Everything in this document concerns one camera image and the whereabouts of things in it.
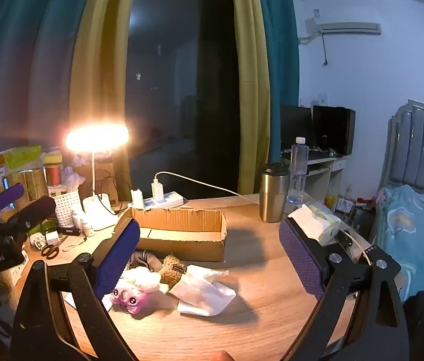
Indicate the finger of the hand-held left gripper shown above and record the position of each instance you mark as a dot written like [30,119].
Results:
[33,210]
[9,195]

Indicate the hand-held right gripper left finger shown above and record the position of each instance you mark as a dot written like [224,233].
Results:
[120,259]

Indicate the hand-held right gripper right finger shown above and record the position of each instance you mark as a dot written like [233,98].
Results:
[302,261]

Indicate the dark grey sock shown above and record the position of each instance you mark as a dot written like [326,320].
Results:
[146,259]

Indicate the white fluffy plush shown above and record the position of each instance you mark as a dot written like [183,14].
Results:
[144,278]

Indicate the pink plush toy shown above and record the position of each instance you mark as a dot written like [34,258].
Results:
[129,299]

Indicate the cartoon print tissue pack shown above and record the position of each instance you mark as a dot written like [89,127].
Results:
[317,222]

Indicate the brown plush bear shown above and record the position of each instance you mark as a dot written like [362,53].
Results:
[172,270]

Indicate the white tissue paper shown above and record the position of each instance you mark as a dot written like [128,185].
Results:
[202,293]

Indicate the gold can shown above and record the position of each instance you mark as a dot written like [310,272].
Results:
[33,184]

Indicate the white plastic basket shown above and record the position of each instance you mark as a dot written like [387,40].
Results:
[65,208]

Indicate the black rectangular device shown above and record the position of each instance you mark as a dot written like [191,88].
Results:
[68,231]

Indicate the green snack packet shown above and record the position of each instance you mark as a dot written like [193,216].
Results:
[22,156]

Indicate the black scissors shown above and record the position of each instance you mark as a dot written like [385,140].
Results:
[50,251]

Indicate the red can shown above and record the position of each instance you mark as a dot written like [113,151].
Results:
[54,171]

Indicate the white pill bottle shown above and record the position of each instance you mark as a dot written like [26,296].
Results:
[77,220]
[88,227]

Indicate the white charger adapter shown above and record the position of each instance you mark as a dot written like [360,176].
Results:
[136,197]

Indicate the steel tumbler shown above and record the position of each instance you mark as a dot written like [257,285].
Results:
[274,195]

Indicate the white power strip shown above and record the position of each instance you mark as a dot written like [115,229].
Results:
[166,199]

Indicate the tall brown cardboard box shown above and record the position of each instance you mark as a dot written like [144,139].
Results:
[104,180]

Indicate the clear water bottle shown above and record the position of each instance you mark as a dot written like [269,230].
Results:
[297,173]

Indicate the white computer desk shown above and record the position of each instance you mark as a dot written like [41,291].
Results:
[320,173]

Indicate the white desk lamp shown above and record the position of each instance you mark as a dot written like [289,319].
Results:
[97,139]

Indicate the light blue printed blanket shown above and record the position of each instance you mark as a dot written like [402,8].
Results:
[418,229]

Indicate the teal curtain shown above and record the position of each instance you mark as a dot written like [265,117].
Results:
[20,64]
[281,64]

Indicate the black monitor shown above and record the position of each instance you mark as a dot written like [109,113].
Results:
[296,128]
[334,129]

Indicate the olive curtain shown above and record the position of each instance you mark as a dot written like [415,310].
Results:
[251,82]
[101,64]

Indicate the grey padded headboard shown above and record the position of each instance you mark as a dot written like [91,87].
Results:
[418,146]

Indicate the dark glass window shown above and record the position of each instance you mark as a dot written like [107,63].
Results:
[185,82]

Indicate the white air conditioner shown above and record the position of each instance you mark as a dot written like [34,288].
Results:
[343,28]

